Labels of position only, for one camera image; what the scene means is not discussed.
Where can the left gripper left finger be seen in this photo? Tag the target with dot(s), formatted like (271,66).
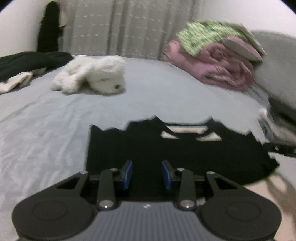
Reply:
(112,184)

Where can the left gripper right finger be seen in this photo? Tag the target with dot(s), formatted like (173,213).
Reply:
(182,182)

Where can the cream and black sweatshirt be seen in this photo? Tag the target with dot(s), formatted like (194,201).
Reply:
(208,146)

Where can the white folded garment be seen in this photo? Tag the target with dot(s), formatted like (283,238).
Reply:
(275,129)

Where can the black folded garment on stack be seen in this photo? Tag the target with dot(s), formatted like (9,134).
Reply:
(280,110)

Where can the grey blanket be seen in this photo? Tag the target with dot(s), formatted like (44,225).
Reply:
(276,74)

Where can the pink folded quilt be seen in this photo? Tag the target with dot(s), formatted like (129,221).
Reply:
(215,65)

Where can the pink grey pillow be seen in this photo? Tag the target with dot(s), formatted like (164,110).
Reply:
(246,46)

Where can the white plush dog toy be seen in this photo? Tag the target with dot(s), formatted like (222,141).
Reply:
(104,75)

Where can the green patterned cloth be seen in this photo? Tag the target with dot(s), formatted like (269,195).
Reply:
(196,35)

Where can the black and white garment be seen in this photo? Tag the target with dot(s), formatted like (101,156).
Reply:
(18,69)

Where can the grey dotted curtain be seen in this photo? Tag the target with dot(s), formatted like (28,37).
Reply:
(133,29)

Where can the black hanging coat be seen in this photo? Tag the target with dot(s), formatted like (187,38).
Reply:
(49,29)

